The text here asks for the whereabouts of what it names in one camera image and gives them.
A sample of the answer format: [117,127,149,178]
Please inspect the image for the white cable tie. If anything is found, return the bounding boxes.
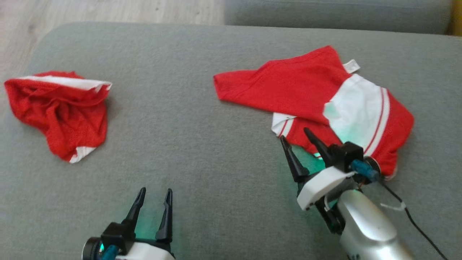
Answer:
[381,201,407,212]

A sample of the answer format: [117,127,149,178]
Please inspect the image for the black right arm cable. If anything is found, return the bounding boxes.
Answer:
[379,181,449,260]

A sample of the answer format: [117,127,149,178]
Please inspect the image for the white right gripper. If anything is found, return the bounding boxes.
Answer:
[280,127,356,235]

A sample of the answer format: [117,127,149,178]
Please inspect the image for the red and white basketball jersey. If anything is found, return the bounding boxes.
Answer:
[213,45,415,181]

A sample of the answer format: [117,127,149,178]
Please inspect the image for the red shorts with white trim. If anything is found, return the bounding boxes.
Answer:
[4,71,112,164]

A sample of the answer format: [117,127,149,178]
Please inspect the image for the large grey sofa seat cushion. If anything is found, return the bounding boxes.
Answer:
[0,22,462,260]

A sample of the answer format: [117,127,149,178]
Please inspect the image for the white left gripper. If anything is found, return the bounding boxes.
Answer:
[115,187,176,260]

